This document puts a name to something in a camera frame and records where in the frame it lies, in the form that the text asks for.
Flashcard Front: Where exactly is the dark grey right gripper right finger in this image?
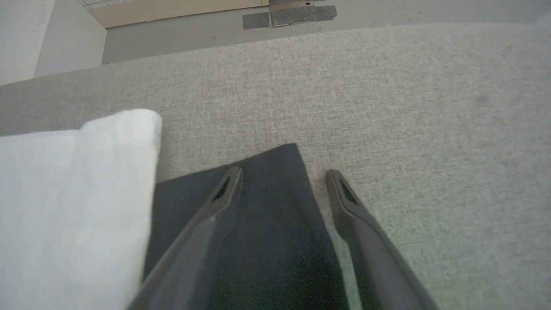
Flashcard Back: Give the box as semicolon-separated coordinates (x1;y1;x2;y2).
325;169;438;310

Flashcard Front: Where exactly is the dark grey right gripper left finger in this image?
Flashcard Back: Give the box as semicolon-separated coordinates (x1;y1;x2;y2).
126;167;244;310

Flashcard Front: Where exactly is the dark grey garment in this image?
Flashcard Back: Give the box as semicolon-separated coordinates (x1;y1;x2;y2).
142;143;350;310

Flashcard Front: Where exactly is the white bear print T-shirt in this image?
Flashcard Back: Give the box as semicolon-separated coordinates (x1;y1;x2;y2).
0;108;163;310

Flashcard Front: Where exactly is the grey metal panel bracket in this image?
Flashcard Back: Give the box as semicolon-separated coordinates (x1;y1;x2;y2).
242;0;337;30

